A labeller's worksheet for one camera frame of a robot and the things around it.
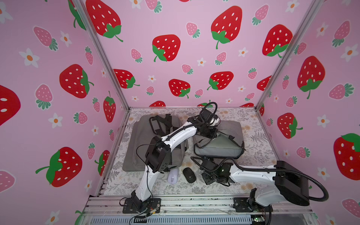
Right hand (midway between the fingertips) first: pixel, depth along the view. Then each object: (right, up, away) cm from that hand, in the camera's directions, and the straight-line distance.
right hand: (204, 178), depth 83 cm
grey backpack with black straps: (-42, +26, +10) cm, 50 cm away
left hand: (+9, +26, +3) cm, 27 cm away
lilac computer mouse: (-19, +2, -2) cm, 19 cm away
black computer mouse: (-9, +2, -1) cm, 10 cm away
